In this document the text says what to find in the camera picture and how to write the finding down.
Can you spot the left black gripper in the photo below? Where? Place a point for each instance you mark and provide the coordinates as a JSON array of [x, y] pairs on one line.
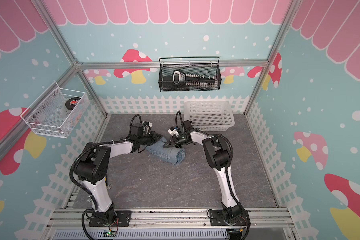
[[139, 144]]

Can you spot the blue denim long pants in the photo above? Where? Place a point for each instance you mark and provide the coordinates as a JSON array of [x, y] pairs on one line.
[[170, 155]]

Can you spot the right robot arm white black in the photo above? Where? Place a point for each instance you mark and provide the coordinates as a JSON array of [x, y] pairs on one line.
[[219, 154]]

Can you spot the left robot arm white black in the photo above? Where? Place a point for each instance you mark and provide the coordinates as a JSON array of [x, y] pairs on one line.
[[89, 169]]

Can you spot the black tape roll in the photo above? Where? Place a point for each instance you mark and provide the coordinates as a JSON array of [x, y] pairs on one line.
[[72, 102]]

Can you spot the white plastic basket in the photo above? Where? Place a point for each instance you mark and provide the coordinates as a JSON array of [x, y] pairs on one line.
[[209, 116]]

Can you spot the black screwdriver bit set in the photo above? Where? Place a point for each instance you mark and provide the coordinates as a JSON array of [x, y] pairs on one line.
[[194, 81]]

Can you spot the small green circuit board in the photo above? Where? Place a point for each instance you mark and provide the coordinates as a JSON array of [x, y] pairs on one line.
[[110, 234]]

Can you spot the black wire mesh wall basket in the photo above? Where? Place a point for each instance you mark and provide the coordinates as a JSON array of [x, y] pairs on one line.
[[208, 66]]

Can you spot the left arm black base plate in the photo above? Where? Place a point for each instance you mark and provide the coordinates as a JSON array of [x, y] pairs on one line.
[[121, 218]]

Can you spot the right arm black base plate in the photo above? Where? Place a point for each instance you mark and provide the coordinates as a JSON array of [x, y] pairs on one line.
[[217, 217]]

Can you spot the white wire mesh wall basket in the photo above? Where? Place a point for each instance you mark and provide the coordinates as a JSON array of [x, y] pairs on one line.
[[48, 116]]

